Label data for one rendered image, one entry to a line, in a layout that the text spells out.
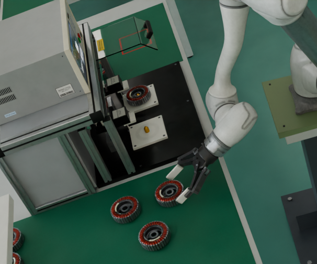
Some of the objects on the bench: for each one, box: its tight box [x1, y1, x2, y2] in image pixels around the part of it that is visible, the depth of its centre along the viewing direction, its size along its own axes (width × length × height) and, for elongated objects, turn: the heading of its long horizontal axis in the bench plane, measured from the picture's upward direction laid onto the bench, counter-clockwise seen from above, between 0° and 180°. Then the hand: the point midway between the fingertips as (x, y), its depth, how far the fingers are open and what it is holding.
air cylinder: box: [102, 96, 116, 116], centre depth 293 cm, size 5×8×6 cm
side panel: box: [0, 134, 96, 216], centre depth 253 cm, size 28×3×32 cm, turn 119°
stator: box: [138, 221, 171, 251], centre depth 231 cm, size 11×11×4 cm
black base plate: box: [90, 61, 206, 189], centre depth 285 cm, size 47×64×2 cm
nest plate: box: [122, 84, 159, 113], centre depth 293 cm, size 15×15×1 cm
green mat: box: [13, 158, 256, 264], centre depth 237 cm, size 94×61×1 cm, turn 119°
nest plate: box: [129, 115, 168, 150], centre depth 274 cm, size 15×15×1 cm
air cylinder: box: [105, 129, 117, 152], centre depth 274 cm, size 5×8×6 cm
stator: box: [155, 180, 185, 207], centre depth 244 cm, size 11×11×4 cm
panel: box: [65, 130, 97, 188], centre depth 277 cm, size 1×66×30 cm, turn 29°
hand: (175, 188), depth 243 cm, fingers open, 13 cm apart
